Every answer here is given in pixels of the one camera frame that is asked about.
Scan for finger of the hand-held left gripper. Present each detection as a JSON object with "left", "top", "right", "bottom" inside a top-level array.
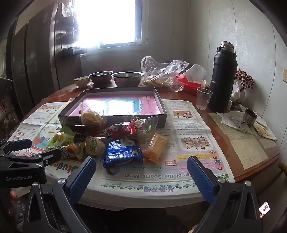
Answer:
[
  {"left": 29, "top": 148, "right": 63, "bottom": 167},
  {"left": 0, "top": 138, "right": 33, "bottom": 155}
]

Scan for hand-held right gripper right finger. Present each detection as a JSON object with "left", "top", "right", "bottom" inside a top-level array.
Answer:
[{"left": 187, "top": 156, "right": 263, "bottom": 233}]

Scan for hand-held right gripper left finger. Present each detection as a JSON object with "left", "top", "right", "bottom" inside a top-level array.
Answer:
[{"left": 22, "top": 156, "right": 97, "bottom": 233}]

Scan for green and yellow snack packet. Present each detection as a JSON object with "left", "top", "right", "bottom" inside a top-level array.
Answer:
[{"left": 46, "top": 127, "right": 77, "bottom": 151}]

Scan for orange striped snack bar packet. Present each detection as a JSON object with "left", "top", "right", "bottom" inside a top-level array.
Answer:
[{"left": 57, "top": 144, "right": 87, "bottom": 160}]

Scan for dark shiny snack wrapper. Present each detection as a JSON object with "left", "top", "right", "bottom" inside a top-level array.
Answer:
[{"left": 70, "top": 124, "right": 87, "bottom": 135}]

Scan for blue cookie packet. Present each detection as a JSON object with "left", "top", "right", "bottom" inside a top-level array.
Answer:
[{"left": 103, "top": 138, "right": 144, "bottom": 168}]

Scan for orange cracker packet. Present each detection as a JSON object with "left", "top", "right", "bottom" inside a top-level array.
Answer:
[{"left": 142, "top": 132, "right": 170, "bottom": 164}]

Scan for yellow pastry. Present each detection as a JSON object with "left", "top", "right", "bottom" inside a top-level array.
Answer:
[{"left": 79, "top": 110, "right": 106, "bottom": 132}]

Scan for red and white candy packet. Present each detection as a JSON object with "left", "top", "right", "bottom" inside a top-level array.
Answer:
[{"left": 102, "top": 121, "right": 138, "bottom": 140}]

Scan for grey cardboard box tray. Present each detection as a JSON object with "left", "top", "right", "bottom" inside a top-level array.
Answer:
[{"left": 58, "top": 87, "right": 167, "bottom": 129}]

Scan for printed newspaper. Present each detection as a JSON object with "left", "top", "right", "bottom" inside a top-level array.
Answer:
[{"left": 9, "top": 100, "right": 236, "bottom": 211}]

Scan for handwritten paper sheet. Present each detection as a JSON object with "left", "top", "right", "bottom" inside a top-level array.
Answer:
[{"left": 208, "top": 113, "right": 268, "bottom": 169}]

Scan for crumpled white paper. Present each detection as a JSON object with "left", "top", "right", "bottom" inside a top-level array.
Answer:
[{"left": 221, "top": 111, "right": 255, "bottom": 135}]

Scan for clear plastic cup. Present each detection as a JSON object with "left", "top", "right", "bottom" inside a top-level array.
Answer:
[{"left": 196, "top": 87, "right": 213, "bottom": 110}]

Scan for small steel cup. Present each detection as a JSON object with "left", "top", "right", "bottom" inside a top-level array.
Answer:
[{"left": 243, "top": 108, "right": 258, "bottom": 127}]

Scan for yellow paper packet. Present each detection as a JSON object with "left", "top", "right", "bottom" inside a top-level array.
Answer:
[{"left": 253, "top": 122, "right": 278, "bottom": 140}]

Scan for small ceramic bowl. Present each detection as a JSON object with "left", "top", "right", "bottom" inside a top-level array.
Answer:
[{"left": 74, "top": 76, "right": 91, "bottom": 88}]

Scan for dark refrigerator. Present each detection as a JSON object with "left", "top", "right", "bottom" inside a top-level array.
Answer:
[{"left": 11, "top": 0, "right": 81, "bottom": 106}]

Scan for red tissue box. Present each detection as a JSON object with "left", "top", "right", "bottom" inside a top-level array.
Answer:
[{"left": 176, "top": 64, "right": 208, "bottom": 94}]

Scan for black thermos flask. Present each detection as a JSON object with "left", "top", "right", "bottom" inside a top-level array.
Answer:
[{"left": 208, "top": 41, "right": 238, "bottom": 113}]

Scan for black magnetic rack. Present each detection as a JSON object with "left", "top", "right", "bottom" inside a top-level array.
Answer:
[{"left": 62, "top": 46, "right": 87, "bottom": 58}]

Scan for large steel bowl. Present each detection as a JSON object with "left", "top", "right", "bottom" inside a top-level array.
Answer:
[{"left": 111, "top": 72, "right": 144, "bottom": 87}]

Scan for red and white flower ornament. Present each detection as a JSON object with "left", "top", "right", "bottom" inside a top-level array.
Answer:
[{"left": 232, "top": 69, "right": 255, "bottom": 101}]

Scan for clear plastic bag of biscuits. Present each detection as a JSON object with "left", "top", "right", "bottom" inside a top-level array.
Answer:
[{"left": 141, "top": 56, "right": 189, "bottom": 92}]

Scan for window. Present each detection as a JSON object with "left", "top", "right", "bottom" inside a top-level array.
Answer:
[{"left": 74, "top": 0, "right": 148, "bottom": 48}]

